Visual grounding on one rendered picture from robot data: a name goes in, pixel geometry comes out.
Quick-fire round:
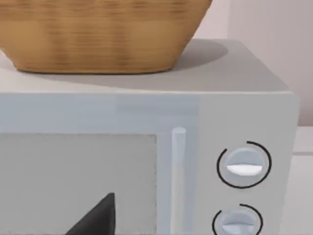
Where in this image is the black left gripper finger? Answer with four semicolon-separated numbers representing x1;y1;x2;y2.
65;192;116;235

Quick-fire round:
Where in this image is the pale microwave door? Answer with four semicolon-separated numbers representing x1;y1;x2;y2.
0;94;199;235

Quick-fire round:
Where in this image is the pale microwave knob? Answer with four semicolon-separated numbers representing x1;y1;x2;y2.
216;141;272;189
212;203;264;235

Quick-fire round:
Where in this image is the pale microwave oven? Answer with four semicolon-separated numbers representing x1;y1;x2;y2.
0;39;300;235

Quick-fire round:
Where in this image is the woven wicker basket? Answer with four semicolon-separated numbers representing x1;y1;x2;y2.
0;0;213;75

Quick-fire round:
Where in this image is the pale microwave door handle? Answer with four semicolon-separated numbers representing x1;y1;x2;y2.
172;127;186;235

